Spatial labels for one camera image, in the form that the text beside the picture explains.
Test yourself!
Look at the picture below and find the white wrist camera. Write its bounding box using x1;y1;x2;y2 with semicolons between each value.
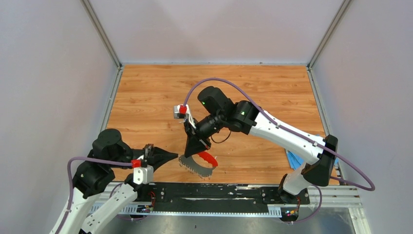
173;104;195;126
131;159;154;185

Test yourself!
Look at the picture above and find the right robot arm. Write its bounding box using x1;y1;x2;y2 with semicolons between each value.
174;86;338;204

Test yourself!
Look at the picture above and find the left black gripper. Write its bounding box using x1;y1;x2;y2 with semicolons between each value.
110;143;179;172

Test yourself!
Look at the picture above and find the red handled metal key holder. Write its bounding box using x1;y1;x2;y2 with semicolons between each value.
178;155;217;178

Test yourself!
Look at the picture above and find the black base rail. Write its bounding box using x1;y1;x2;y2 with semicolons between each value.
121;182;310;218

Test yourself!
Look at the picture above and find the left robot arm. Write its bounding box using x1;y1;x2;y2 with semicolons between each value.
50;129;178;234

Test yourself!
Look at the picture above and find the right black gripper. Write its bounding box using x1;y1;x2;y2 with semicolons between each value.
183;112;225;158

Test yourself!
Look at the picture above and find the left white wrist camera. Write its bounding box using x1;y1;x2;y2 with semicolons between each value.
131;159;154;185

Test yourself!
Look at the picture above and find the blue cloth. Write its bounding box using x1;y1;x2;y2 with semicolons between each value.
285;152;339;171

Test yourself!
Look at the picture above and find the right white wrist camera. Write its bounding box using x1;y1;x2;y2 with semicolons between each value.
173;104;195;126

